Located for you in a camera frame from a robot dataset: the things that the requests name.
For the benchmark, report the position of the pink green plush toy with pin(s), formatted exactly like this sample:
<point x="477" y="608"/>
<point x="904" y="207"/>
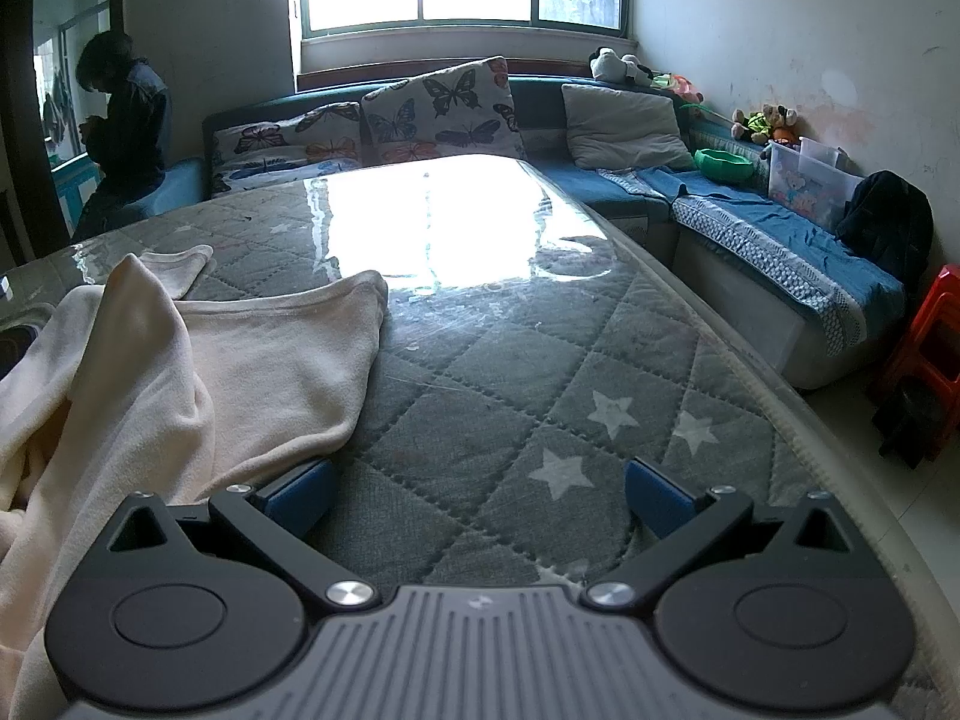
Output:
<point x="679" y="88"/>

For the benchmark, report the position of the cream long-sleeved garment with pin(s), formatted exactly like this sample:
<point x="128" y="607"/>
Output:
<point x="225" y="375"/>

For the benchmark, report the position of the red plastic stool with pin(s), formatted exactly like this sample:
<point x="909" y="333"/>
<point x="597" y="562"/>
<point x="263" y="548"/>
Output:
<point x="934" y="337"/>

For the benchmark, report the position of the hanging clothes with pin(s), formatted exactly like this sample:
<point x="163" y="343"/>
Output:
<point x="56" y="109"/>

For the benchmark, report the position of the green plastic bowl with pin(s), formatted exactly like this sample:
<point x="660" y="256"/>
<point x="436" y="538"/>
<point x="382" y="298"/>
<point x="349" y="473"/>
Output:
<point x="724" y="165"/>

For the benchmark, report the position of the dark jacket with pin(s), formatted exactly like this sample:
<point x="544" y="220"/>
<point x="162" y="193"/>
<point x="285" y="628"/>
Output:
<point x="885" y="225"/>

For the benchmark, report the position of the panda plush toy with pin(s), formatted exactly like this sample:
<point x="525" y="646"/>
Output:
<point x="615" y="64"/>

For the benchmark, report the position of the plain grey pillow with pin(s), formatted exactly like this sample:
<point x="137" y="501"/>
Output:
<point x="622" y="124"/>

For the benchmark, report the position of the dark door frame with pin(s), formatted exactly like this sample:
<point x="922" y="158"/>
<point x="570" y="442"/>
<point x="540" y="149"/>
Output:
<point x="19" y="90"/>

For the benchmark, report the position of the large butterfly print pillow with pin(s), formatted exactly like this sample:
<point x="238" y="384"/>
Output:
<point x="442" y="105"/>

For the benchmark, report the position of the teal cabinet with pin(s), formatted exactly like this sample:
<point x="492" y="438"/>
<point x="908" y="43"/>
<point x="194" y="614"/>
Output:
<point x="75" y="195"/>

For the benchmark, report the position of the brown plush toy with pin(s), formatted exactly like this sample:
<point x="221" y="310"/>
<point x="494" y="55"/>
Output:
<point x="784" y="124"/>

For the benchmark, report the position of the blue corner sofa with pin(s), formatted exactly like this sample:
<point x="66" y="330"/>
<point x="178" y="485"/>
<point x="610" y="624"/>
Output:
<point x="585" y="181"/>

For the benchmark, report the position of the clear plastic storage box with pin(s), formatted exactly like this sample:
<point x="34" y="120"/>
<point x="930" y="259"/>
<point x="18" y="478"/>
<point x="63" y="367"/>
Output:
<point x="806" y="184"/>

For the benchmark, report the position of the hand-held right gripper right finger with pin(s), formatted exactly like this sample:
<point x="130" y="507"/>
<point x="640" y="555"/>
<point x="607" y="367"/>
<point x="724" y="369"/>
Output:
<point x="656" y="499"/>

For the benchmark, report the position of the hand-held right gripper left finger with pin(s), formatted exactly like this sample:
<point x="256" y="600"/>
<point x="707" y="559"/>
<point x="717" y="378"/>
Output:
<point x="300" y="499"/>

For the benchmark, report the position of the blue lace-edged sofa cover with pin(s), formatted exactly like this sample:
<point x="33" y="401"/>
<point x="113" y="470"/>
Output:
<point x="787" y="255"/>

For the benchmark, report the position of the small butterfly print pillow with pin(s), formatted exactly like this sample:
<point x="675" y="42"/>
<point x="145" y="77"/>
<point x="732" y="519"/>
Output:
<point x="285" y="142"/>

